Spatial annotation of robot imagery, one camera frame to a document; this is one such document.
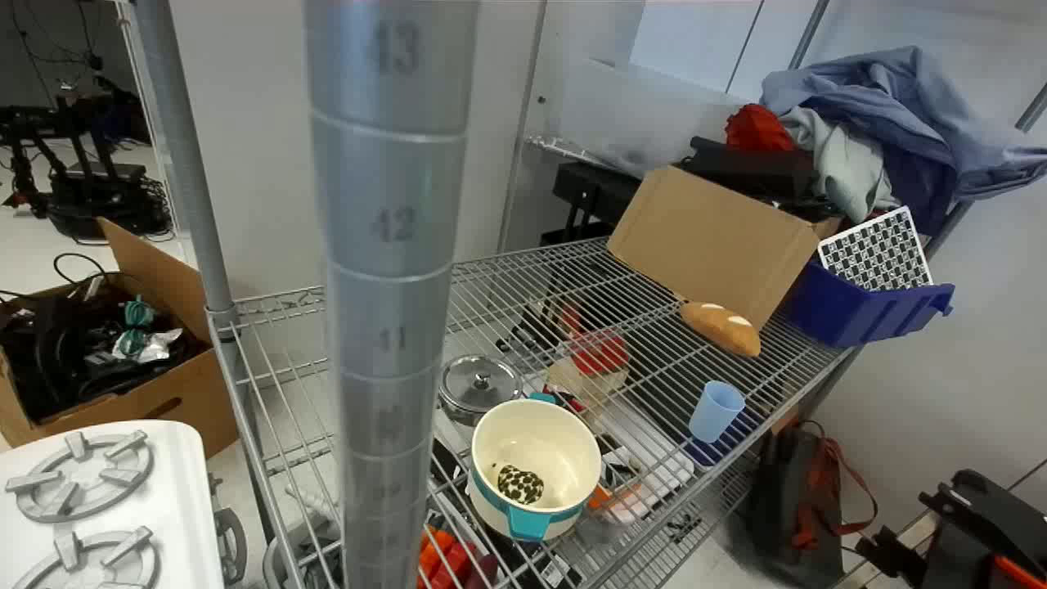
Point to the small dark speckled object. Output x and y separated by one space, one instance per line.
518 485

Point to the red object under shelf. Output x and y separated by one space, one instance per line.
596 353

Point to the silver pot lid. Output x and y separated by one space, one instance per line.
472 385

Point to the orange object lower shelf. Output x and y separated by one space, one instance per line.
452 564

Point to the black item behind cardboard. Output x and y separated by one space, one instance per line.
601 190

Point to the brown cardboard sheet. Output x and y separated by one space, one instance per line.
710 243

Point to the bread loaf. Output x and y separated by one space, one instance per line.
723 328

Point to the light blue plastic cup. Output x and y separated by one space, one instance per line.
716 409

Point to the grey numbered metal pole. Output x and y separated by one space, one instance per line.
392 88

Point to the red fabric item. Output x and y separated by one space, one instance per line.
754 129

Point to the blue plastic bin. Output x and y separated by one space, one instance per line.
838 313

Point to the black and orange backpack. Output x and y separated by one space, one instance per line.
802 503

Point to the white perforated panel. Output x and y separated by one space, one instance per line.
883 252

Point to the pile of clothes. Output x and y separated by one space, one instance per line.
933 147

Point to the open cardboard box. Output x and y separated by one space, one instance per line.
113 345

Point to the white toy stove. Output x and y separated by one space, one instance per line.
120 505

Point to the black equipment background left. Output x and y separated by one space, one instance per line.
62 164

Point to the black equipment right floor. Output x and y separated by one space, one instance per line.
986 538

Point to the wire rack shelf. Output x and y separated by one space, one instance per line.
513 310

